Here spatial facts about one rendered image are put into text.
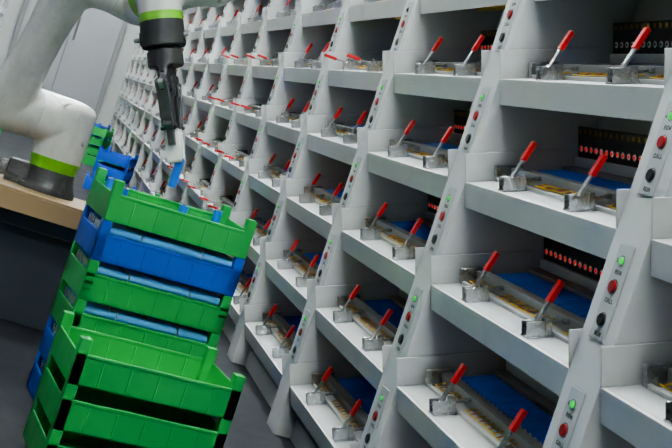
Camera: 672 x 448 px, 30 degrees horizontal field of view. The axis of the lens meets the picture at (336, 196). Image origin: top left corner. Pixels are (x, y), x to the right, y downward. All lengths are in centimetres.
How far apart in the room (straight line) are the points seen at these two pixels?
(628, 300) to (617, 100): 34
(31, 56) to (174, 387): 120
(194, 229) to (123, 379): 44
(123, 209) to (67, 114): 84
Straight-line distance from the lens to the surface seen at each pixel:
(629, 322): 156
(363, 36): 358
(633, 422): 149
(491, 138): 221
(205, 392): 220
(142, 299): 249
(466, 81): 237
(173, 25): 262
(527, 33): 222
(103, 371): 215
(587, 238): 172
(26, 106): 322
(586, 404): 158
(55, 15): 307
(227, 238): 251
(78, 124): 326
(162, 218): 247
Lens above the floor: 67
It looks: 2 degrees down
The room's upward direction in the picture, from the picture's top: 18 degrees clockwise
